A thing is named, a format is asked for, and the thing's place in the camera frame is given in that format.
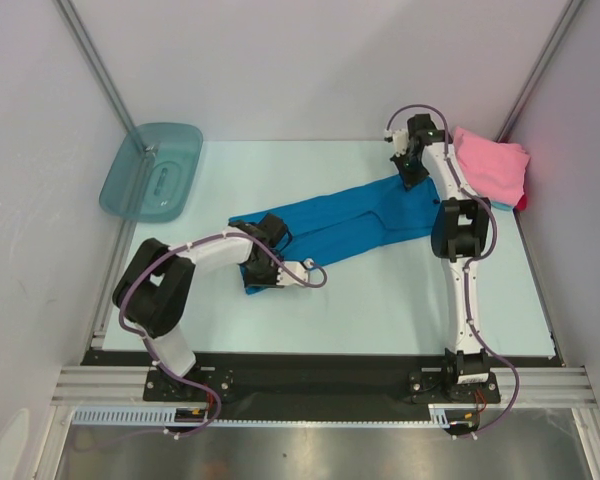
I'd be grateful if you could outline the pink folded t-shirt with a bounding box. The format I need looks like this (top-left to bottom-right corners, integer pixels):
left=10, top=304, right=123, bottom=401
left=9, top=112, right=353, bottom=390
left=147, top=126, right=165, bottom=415
left=453, top=127, right=531, bottom=209

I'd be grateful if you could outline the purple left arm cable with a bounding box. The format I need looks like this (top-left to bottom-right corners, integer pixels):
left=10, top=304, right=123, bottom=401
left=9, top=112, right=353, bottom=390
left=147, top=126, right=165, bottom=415
left=117, top=232, right=328, bottom=441

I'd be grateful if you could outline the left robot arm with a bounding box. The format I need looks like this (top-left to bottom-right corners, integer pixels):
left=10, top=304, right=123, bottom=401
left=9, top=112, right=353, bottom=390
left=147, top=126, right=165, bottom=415
left=112, top=213, right=292, bottom=400

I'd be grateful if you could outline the light blue folded t-shirt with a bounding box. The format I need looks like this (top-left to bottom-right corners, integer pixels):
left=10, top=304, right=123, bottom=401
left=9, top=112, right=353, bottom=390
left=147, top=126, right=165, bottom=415
left=490, top=200, right=514, bottom=211

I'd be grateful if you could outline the white slotted cable duct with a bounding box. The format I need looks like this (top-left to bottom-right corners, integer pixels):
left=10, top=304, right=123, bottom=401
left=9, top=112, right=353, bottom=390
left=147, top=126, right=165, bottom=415
left=72, top=406, right=471, bottom=429

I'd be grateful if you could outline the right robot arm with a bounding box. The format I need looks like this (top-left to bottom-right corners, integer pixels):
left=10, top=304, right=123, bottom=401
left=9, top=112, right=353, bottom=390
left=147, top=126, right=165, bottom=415
left=384, top=114, right=493, bottom=401

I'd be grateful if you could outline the left aluminium frame post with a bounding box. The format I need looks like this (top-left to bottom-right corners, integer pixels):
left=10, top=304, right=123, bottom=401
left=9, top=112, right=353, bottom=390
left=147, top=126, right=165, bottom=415
left=53, top=0, right=135, bottom=133

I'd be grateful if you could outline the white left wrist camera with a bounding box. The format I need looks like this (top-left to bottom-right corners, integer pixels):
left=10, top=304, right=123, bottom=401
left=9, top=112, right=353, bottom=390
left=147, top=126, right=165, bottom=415
left=275, top=258, right=315, bottom=288

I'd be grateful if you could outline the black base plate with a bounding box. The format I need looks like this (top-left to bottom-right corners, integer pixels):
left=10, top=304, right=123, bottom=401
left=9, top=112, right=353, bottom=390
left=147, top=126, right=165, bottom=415
left=79, top=350, right=566, bottom=424

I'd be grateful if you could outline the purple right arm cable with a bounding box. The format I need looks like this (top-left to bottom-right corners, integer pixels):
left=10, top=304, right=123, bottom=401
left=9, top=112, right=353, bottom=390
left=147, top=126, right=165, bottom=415
left=384, top=103, right=521, bottom=441

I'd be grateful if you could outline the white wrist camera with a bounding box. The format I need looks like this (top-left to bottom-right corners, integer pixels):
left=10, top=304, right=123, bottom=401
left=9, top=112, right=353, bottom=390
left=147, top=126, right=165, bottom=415
left=275, top=258, right=315, bottom=288
left=384, top=128, right=409, bottom=156

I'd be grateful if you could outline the teal translucent plastic bin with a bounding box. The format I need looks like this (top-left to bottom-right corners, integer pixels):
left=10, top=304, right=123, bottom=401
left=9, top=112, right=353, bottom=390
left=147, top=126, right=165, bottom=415
left=99, top=122, right=204, bottom=223

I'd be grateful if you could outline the right aluminium frame post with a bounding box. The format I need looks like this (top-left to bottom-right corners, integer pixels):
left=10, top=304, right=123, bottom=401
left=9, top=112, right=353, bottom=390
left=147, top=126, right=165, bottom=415
left=494, top=0, right=588, bottom=142

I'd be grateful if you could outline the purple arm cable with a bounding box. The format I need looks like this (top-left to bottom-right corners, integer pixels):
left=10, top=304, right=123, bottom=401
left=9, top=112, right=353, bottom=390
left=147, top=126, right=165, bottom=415
left=117, top=232, right=328, bottom=441
left=384, top=103, right=521, bottom=441

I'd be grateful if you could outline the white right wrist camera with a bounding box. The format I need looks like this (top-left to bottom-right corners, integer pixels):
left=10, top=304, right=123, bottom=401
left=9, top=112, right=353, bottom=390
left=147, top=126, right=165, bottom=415
left=384, top=128, right=409, bottom=156

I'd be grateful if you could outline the aluminium frame post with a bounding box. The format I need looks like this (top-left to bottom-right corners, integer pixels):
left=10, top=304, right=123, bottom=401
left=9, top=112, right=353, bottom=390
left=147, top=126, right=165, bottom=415
left=53, top=0, right=135, bottom=133
left=494, top=0, right=588, bottom=142

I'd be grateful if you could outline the aluminium front rail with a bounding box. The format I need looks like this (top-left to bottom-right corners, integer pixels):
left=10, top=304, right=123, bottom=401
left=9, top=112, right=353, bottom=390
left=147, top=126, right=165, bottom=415
left=51, top=366, right=597, bottom=409

